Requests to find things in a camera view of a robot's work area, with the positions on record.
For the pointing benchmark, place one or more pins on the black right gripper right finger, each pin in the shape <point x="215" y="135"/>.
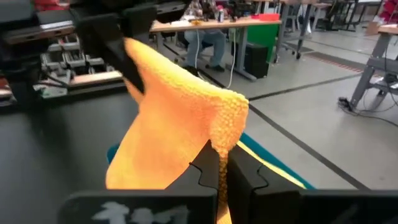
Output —
<point x="280" y="208"/>

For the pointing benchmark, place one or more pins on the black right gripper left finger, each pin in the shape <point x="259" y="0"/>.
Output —
<point x="140" y="208"/>

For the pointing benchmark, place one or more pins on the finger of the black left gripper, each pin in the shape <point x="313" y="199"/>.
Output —
<point x="124" y="65"/>

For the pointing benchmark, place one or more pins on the yellow microfiber towel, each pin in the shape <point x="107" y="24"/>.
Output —
<point x="273" y="168"/>

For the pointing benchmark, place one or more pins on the orange microfiber towel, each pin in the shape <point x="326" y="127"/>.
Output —
<point x="168" y="124"/>

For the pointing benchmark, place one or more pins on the white flat plate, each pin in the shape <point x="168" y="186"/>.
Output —
<point x="96" y="78"/>

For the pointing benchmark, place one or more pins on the blue plastic bin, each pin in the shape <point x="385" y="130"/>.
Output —
<point x="267" y="155"/>

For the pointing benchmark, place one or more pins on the person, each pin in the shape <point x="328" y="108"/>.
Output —
<point x="390" y="11"/>
<point x="205" y="43"/>

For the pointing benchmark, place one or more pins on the wooden top desk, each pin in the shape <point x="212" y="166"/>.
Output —
<point x="217" y="25"/>

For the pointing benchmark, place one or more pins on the black computer tower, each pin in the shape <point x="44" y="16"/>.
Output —
<point x="256" y="60"/>

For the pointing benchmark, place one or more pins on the green desk panel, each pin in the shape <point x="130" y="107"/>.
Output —
<point x="264" y="35"/>

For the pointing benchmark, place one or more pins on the red box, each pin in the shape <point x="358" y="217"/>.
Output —
<point x="270" y="17"/>

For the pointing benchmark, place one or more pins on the grey leg desk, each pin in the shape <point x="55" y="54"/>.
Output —
<point x="370" y="71"/>

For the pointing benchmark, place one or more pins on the cardboard box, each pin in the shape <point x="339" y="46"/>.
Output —
<point x="373" y="28"/>

